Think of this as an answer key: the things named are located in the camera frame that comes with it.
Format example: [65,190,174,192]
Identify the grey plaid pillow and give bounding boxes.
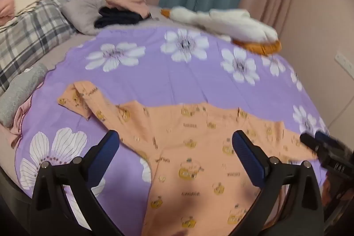
[0,0,97,93]

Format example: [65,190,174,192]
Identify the pink cloth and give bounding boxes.
[10,102,31,148]

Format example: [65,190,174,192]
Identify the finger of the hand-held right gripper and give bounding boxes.
[300,132,322,153]
[315,130,337,146]

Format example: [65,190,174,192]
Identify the purple floral blanket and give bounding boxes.
[15,26,331,236]

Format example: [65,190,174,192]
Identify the orange printed baby garment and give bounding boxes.
[57,81,318,236]

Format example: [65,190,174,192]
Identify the dark navy folded clothes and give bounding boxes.
[94,6,144,29]

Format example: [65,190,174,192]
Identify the white goose plush toy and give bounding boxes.
[161,6,282,55]

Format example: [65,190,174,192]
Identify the grey knit sweater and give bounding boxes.
[0,64,48,127]

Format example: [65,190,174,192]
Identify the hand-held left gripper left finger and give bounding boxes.
[30,129,125,236]

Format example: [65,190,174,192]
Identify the white wall socket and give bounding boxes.
[335,52,354,76]

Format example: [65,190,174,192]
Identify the plain grey pillow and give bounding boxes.
[61,0,117,35]

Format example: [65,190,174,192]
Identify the pink folded clothes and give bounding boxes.
[104,0,151,19]

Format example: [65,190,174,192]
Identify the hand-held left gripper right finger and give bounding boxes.
[232,129,324,236]

